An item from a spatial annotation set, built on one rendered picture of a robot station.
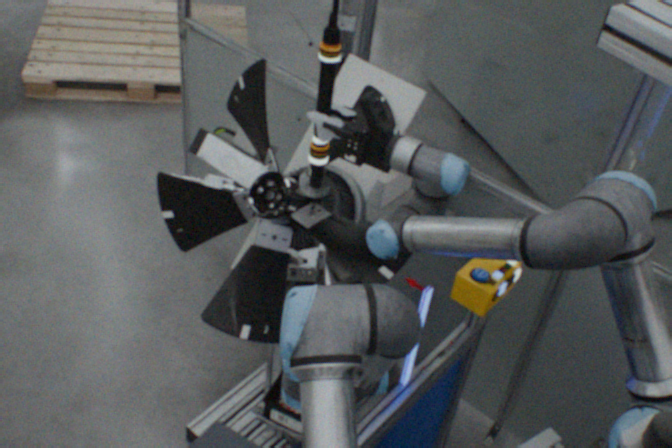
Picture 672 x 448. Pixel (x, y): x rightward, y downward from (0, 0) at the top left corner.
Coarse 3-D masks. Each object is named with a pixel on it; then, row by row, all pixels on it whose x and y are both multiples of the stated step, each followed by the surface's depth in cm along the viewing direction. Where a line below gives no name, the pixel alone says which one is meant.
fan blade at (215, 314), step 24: (240, 264) 183; (264, 264) 185; (288, 264) 187; (240, 288) 184; (264, 288) 185; (216, 312) 184; (240, 312) 184; (264, 312) 185; (240, 336) 184; (264, 336) 185
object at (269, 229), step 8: (264, 224) 185; (272, 224) 186; (264, 232) 185; (272, 232) 186; (280, 232) 187; (288, 232) 188; (256, 240) 184; (264, 240) 185; (272, 240) 186; (280, 240) 187; (288, 240) 188; (272, 248) 186; (280, 248) 187; (288, 248) 188
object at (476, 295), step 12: (468, 264) 192; (480, 264) 193; (492, 264) 193; (516, 264) 194; (456, 276) 190; (468, 276) 189; (492, 276) 190; (504, 276) 190; (456, 288) 192; (468, 288) 189; (480, 288) 187; (492, 288) 187; (456, 300) 194; (468, 300) 191; (480, 300) 189; (480, 312) 190
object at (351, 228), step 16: (320, 224) 179; (336, 224) 180; (352, 224) 181; (320, 240) 175; (336, 240) 176; (352, 240) 177; (336, 256) 173; (352, 256) 173; (368, 256) 174; (400, 256) 174; (336, 272) 171; (352, 272) 171; (368, 272) 171
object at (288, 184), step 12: (264, 180) 183; (276, 180) 181; (288, 180) 179; (252, 192) 183; (264, 192) 182; (276, 192) 181; (288, 192) 178; (300, 192) 183; (252, 204) 182; (264, 204) 181; (276, 204) 180; (288, 204) 178; (300, 204) 183; (264, 216) 180; (276, 216) 179; (288, 216) 182
